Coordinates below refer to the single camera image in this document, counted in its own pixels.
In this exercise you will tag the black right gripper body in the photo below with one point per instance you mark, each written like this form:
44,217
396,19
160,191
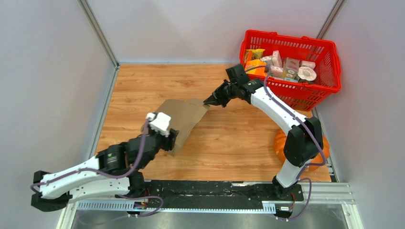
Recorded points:
226,92

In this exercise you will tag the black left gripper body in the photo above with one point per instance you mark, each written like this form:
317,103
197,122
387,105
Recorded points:
165,142

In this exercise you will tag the brown cardboard paper box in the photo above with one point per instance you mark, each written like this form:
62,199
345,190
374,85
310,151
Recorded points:
184,116

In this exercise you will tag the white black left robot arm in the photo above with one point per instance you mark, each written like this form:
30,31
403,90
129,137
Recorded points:
114,171

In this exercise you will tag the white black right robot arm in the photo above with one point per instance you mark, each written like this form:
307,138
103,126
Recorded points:
304,139

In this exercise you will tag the orange snack box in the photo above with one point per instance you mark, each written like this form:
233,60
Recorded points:
256,67

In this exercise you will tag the white pink carton box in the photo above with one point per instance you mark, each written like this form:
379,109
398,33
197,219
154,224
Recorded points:
276,59

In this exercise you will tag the yellow snack bag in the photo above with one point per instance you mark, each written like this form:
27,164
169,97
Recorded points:
253,54

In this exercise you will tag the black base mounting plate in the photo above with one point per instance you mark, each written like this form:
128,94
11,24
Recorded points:
215,194

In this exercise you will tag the red plastic shopping basket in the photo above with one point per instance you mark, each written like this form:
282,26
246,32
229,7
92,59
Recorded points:
299,96

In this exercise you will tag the white round tape roll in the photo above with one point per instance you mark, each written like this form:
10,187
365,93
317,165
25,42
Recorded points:
306,73

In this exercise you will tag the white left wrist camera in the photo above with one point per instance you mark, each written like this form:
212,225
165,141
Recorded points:
159,122

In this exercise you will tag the aluminium frame rail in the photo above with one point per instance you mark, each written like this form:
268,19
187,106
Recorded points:
315,193

